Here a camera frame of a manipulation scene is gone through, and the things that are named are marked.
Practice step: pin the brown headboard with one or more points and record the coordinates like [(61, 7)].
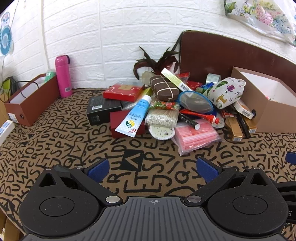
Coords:
[(219, 53)]

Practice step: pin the white and blue toothpaste tube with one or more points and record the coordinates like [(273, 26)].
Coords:
[(135, 115)]

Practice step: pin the clear tape roll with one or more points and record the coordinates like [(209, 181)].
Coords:
[(212, 78)]

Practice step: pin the blue paper wall decoration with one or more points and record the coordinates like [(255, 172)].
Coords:
[(4, 37)]

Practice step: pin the bag of cotton swabs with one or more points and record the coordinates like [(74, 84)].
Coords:
[(161, 117)]

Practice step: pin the pink-brown cardboard box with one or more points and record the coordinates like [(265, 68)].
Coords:
[(272, 111)]

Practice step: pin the red tube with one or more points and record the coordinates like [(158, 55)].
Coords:
[(205, 118)]

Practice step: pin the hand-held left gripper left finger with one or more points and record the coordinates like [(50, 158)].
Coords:
[(100, 168)]

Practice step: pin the green and blue packet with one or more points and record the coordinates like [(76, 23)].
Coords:
[(204, 87)]

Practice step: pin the floral cloth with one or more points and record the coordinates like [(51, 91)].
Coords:
[(261, 14)]

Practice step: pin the translucent white container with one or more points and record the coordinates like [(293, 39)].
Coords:
[(146, 77)]

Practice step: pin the pink thermos bottle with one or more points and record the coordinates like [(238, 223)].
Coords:
[(62, 76)]

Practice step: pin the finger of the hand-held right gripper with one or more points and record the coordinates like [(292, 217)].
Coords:
[(291, 158), (286, 188)]

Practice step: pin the white box with blue stripes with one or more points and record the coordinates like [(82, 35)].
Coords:
[(5, 129)]

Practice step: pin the white and orange box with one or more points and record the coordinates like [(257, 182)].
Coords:
[(242, 109)]

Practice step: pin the black marker with white cap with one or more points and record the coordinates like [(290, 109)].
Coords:
[(188, 121)]

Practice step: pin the dark red box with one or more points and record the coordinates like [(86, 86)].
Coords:
[(119, 125)]

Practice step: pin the dark red artificial plant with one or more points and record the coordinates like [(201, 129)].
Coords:
[(157, 62)]

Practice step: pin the black box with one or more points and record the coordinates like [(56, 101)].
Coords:
[(101, 111)]

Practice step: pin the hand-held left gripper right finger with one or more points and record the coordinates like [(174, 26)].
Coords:
[(207, 170)]

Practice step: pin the yellow-green box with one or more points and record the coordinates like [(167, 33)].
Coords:
[(177, 80)]

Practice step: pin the red snack packet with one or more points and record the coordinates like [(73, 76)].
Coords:
[(187, 77)]

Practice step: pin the colourful candy packet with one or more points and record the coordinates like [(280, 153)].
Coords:
[(165, 105)]

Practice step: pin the white floral insole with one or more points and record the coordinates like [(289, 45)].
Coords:
[(219, 124), (161, 133)]

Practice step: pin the blue-rimmed mesh pouch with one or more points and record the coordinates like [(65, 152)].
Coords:
[(195, 102)]

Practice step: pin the bag of pink straws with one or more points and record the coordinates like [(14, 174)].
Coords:
[(196, 138)]

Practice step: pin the gold box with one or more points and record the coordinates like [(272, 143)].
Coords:
[(234, 129), (251, 126)]

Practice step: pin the brown open storage box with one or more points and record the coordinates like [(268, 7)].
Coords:
[(34, 104)]

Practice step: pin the red box with puzzle pattern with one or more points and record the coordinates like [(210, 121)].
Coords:
[(122, 92)]

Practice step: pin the small red patterned box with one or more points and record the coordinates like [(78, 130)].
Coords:
[(226, 113)]

